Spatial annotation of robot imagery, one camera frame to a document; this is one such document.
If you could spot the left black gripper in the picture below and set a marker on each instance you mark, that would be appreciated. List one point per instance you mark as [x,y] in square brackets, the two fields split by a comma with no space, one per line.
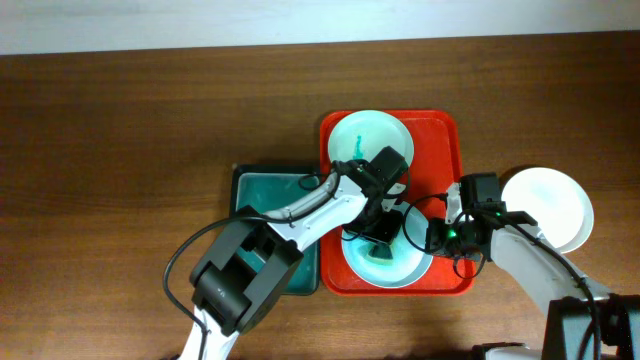
[385,236]

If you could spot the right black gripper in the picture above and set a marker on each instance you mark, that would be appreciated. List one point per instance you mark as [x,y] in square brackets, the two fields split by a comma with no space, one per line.
[435,241]

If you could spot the green yellow sponge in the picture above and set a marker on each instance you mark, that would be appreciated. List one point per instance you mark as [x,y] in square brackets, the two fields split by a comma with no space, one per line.
[381,253]

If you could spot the light blue plate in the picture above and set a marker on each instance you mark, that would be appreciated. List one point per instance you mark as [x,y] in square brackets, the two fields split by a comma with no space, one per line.
[409,262]

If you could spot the white plate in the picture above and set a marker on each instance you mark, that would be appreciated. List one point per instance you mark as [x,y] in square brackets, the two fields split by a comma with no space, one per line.
[561,207]

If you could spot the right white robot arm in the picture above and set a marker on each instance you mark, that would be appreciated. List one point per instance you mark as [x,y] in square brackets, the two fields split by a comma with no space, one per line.
[526,227]

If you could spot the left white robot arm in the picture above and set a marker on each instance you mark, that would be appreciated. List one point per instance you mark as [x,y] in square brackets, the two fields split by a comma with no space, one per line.
[244,272]

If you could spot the red plastic tray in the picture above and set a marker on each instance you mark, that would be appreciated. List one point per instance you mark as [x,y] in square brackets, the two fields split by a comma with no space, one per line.
[435,166]

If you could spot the pale green plate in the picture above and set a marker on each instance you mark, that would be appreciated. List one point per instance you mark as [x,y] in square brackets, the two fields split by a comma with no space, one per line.
[363,134]

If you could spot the dark green water basin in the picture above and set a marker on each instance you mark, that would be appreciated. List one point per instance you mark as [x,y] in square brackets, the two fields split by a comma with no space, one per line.
[268,187]

